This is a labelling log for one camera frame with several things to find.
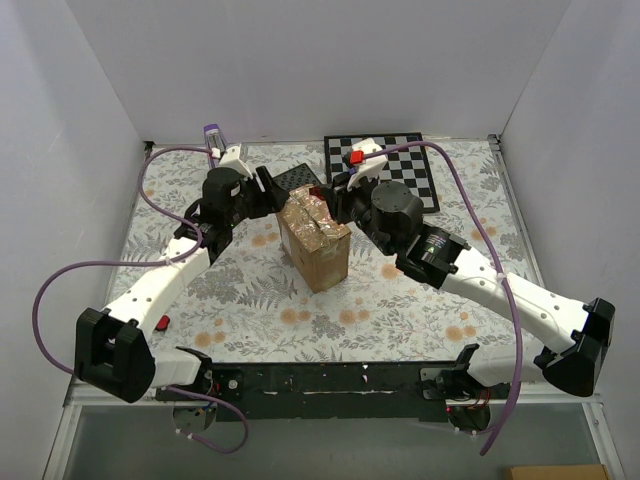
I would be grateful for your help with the purple capped clear bottle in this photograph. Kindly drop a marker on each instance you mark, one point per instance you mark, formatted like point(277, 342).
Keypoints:
point(214, 140)

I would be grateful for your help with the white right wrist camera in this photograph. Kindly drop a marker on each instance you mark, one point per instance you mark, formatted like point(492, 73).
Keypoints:
point(367, 161)

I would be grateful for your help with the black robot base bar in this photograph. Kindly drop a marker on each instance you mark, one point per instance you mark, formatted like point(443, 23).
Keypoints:
point(343, 390)

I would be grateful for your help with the black white chessboard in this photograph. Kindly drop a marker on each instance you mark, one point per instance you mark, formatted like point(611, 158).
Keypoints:
point(409, 166)

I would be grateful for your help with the brown cardboard express box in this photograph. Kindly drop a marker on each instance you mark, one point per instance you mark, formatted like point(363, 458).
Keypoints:
point(317, 246)

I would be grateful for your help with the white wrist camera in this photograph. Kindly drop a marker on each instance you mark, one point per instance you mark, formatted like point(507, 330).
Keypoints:
point(229, 158)
point(367, 161)

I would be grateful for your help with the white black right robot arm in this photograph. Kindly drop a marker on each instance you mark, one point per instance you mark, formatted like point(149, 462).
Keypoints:
point(572, 338)

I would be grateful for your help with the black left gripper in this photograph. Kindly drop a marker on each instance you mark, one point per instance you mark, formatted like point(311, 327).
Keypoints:
point(258, 195)

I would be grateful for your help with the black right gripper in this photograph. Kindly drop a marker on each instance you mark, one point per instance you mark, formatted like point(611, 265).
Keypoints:
point(338, 201)

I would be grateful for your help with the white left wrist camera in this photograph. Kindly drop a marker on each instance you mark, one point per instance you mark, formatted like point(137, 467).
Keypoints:
point(229, 158)

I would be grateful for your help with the brown cardboard boxes on floor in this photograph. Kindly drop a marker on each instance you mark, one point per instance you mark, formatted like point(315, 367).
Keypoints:
point(565, 472)

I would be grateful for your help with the grey studded building plate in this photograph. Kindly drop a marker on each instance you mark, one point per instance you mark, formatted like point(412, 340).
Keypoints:
point(297, 177)

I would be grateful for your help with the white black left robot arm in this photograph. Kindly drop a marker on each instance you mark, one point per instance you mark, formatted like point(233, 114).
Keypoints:
point(111, 345)

